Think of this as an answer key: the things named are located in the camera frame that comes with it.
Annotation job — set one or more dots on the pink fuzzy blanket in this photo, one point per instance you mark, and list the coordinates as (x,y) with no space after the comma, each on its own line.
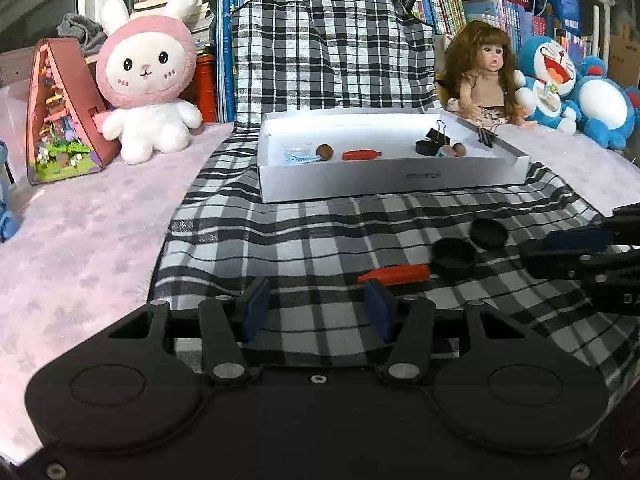
(82,258)

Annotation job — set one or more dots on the red plastic tube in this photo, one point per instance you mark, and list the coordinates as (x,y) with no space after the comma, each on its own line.
(363,154)
(397,275)

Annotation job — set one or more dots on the black white plaid cloth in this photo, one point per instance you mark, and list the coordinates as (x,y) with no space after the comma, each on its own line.
(326,53)

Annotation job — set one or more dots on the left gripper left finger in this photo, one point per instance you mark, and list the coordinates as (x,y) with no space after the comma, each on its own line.
(226,325)

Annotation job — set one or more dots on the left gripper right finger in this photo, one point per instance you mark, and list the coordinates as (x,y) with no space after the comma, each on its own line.
(406,324)

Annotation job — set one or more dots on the small blue cartoon badge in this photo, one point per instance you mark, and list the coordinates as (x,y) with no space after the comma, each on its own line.
(444,151)

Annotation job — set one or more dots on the red cylindrical tin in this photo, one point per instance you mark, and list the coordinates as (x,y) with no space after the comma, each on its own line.
(201,91)

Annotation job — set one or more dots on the brown walnut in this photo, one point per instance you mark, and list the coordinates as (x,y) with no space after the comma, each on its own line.
(459,150)
(325,152)

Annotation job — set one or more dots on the grey crumpled cloth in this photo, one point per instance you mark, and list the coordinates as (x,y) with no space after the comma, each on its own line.
(89,34)

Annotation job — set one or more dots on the blue dinosaur toy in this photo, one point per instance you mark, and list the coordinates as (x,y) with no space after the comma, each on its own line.
(8,222)

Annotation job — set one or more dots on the light blue hair clip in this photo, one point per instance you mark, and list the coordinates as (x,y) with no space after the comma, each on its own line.
(299,158)

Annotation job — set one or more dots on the brown haired baby doll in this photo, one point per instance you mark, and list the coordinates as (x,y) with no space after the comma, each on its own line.
(479,77)

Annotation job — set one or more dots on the binder clip on box edge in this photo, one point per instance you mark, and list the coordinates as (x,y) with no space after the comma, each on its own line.
(487,132)

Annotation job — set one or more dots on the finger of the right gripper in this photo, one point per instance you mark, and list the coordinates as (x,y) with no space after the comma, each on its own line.
(620,228)
(574,264)

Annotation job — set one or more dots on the blue Doraemon plush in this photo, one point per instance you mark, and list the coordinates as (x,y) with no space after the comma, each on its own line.
(545,77)

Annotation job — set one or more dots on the pink white bunny plush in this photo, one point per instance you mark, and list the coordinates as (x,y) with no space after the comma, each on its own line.
(142,68)

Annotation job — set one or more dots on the white cardboard box tray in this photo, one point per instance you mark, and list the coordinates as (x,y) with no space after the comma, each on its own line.
(400,169)

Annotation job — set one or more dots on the pink triangular miniature house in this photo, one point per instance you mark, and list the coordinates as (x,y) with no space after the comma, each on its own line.
(62,138)

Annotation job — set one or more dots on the black binder clip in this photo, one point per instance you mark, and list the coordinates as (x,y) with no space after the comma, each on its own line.
(438,134)

